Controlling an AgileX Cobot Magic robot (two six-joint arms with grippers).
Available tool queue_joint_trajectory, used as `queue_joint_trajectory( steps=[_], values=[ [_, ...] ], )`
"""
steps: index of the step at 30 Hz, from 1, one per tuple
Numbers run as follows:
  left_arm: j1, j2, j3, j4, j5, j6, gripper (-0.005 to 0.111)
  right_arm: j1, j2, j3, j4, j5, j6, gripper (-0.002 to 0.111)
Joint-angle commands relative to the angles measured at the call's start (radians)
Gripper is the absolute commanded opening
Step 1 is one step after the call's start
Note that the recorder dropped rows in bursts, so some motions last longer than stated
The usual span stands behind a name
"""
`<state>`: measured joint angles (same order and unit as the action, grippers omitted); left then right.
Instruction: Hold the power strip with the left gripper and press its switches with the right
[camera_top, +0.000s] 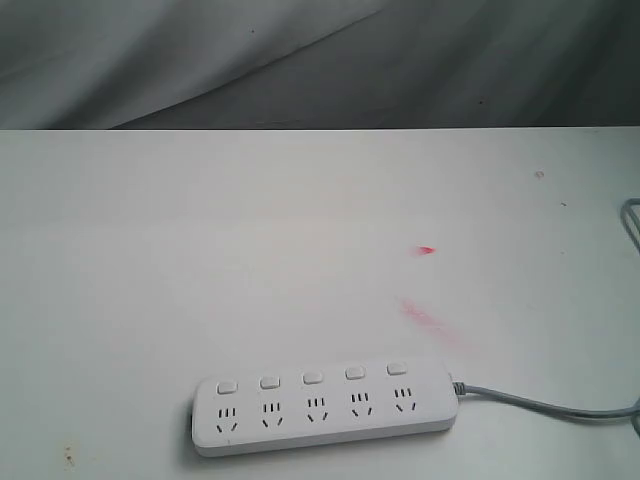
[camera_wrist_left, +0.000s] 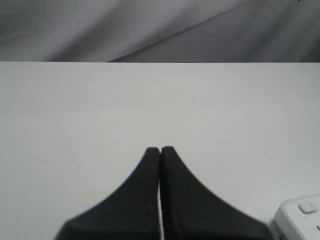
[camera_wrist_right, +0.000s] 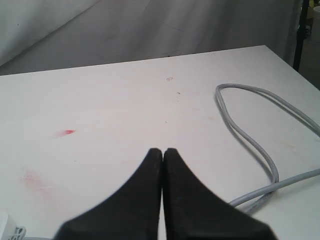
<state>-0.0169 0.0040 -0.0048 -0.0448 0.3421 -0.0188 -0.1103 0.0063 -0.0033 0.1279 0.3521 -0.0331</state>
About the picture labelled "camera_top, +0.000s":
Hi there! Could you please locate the white five-socket power strip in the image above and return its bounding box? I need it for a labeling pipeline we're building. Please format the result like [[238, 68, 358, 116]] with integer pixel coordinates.
[[191, 356, 459, 458]]

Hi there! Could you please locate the grey backdrop cloth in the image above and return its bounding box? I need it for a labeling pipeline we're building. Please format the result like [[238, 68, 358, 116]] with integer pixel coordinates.
[[1, 1, 639, 129]]

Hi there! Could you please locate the grey power cable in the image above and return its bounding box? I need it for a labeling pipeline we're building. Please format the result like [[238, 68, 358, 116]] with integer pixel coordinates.
[[451, 197, 640, 439]]

